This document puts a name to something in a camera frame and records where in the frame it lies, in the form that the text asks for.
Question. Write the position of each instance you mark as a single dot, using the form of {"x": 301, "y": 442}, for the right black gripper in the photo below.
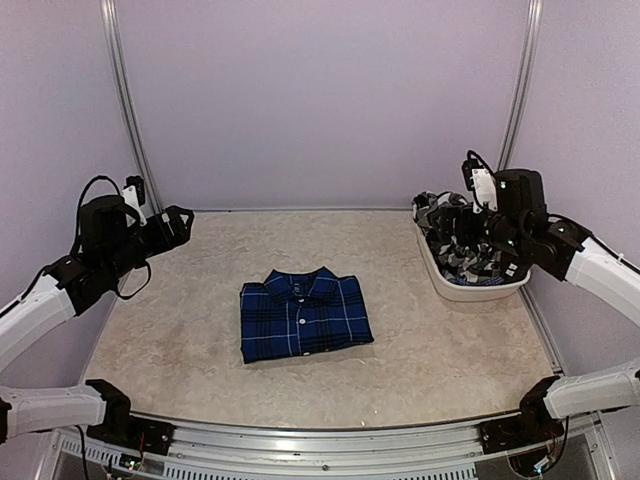
{"x": 466, "y": 236}

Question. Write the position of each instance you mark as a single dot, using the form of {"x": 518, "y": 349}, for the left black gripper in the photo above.
{"x": 165, "y": 241}

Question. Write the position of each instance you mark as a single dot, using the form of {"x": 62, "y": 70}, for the blue plaid long sleeve shirt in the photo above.
{"x": 292, "y": 315}

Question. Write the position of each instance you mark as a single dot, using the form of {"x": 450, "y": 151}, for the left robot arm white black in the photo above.
{"x": 112, "y": 239}

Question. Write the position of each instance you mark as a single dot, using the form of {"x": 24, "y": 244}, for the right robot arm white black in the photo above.
{"x": 509, "y": 213}

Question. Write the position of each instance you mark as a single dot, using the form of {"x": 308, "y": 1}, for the grey black patterned shirt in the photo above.
{"x": 461, "y": 258}

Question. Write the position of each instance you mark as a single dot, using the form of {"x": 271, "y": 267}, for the white plastic basin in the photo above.
{"x": 459, "y": 293}

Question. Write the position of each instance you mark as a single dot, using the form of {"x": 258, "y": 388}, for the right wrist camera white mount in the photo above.
{"x": 480, "y": 182}

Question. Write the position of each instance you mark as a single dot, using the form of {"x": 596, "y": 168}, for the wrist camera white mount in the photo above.
{"x": 480, "y": 182}
{"x": 134, "y": 195}

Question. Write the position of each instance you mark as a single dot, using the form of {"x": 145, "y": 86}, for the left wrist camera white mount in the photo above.
{"x": 134, "y": 195}

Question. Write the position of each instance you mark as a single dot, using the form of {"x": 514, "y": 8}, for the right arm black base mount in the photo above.
{"x": 517, "y": 431}

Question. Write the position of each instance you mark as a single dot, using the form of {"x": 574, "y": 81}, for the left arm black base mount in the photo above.
{"x": 135, "y": 433}

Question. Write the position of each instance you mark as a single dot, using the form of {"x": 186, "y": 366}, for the left aluminium frame post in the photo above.
{"x": 115, "y": 48}

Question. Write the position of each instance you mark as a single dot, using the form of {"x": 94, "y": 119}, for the aluminium frame post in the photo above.
{"x": 115, "y": 48}
{"x": 522, "y": 83}

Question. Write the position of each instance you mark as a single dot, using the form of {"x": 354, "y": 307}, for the right aluminium frame post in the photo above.
{"x": 522, "y": 83}

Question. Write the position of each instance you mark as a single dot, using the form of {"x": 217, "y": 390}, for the front aluminium rail base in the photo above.
{"x": 202, "y": 450}

